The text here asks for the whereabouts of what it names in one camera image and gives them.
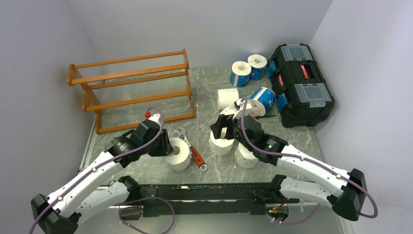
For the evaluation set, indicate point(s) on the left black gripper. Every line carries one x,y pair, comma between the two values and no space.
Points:
165,147

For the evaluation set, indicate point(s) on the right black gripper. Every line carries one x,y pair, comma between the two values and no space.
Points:
222,122

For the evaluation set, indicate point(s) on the plain white paper roll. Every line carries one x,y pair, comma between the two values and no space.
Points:
180,157

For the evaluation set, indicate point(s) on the dotted white roll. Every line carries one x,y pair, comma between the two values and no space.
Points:
244,157
220,146
238,113

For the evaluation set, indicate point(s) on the dotted white roll front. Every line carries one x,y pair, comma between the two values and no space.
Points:
244,157

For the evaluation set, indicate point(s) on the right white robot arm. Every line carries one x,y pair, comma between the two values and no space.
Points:
343,191

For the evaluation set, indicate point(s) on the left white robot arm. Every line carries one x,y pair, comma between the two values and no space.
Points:
62,211

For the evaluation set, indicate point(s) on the orange wooden shelf rack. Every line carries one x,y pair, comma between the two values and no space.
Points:
112,88

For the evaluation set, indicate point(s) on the dotted white roll lying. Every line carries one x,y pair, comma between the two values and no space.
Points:
238,113

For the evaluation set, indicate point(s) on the plain white roll lying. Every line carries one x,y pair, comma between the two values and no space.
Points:
226,97

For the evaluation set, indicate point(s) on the blue wrapped roll lying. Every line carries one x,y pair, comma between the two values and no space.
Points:
262,100

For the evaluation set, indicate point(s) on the blue wrapped roll back left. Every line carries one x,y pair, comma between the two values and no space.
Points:
240,74

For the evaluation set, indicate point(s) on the blue wrapped roll back right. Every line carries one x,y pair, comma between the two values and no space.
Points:
258,64

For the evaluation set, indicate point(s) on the black plastic toolbox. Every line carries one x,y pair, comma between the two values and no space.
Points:
302,94

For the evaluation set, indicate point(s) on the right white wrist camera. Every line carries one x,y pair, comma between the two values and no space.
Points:
242,103

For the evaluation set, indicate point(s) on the red handled adjustable wrench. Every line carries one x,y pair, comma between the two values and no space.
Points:
182,134

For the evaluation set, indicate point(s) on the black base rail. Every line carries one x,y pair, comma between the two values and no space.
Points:
205,199

